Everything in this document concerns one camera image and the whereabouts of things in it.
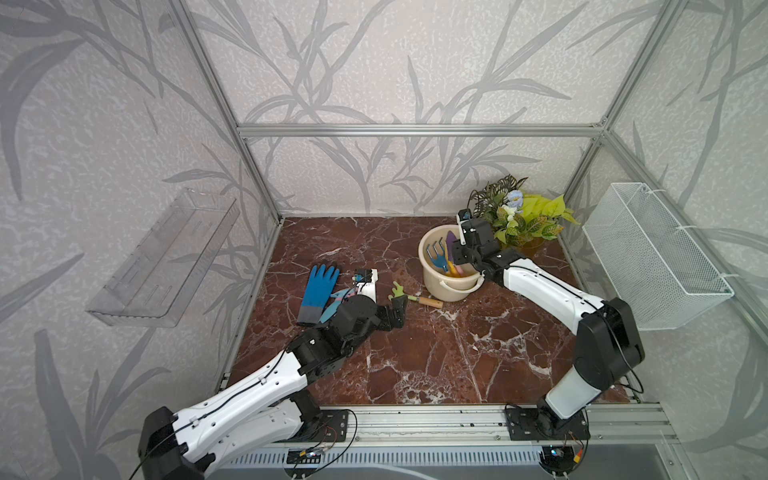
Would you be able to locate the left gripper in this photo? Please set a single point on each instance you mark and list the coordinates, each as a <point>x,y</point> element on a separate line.
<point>398,315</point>

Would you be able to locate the purple trowel pink handle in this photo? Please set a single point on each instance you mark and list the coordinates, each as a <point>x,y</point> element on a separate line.
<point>450,241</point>

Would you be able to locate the yellow shovel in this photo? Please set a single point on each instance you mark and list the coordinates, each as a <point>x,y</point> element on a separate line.
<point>451,270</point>

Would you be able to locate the clear acrylic wall shelf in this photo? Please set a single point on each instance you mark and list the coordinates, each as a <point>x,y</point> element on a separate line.
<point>154,286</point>

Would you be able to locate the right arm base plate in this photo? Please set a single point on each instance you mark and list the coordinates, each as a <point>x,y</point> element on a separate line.
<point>540,423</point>

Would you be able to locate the potted green plant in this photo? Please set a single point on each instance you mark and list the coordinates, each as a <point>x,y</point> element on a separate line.
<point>519,219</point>

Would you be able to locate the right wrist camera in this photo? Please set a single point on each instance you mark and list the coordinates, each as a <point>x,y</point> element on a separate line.
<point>463,218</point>

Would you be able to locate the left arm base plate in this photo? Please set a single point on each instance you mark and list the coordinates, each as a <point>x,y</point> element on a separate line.
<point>321,423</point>

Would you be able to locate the green hand rake wooden handle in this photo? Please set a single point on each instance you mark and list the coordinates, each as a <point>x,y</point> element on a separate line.
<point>398,291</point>

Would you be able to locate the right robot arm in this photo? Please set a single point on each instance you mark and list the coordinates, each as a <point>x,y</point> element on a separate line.
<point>608,345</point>

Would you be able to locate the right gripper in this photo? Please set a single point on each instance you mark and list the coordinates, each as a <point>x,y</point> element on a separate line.
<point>457,252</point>

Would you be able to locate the cream plastic bucket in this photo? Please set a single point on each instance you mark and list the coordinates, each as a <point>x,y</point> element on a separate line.
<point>441,286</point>

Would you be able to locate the white wire mesh basket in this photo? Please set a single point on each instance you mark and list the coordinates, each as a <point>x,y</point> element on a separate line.
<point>651,259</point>

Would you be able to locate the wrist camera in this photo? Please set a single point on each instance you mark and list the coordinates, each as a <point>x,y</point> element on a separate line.
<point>365,282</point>
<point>463,218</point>

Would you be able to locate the blue gardening glove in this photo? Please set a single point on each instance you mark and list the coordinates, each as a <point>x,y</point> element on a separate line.
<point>321,281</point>

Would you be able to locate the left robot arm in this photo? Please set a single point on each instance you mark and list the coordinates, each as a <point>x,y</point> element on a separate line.
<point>271,405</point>

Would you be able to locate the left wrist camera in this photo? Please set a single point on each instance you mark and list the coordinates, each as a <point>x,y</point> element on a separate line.
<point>365,282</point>

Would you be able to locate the teal spray bottle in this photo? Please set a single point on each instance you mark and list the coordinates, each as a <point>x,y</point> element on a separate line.
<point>336,300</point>

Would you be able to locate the aluminium front rail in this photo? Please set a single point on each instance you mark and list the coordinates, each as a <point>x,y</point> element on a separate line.
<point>410,425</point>

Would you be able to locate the blue fork yellow handle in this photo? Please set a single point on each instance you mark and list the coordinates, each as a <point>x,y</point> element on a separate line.
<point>436,253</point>

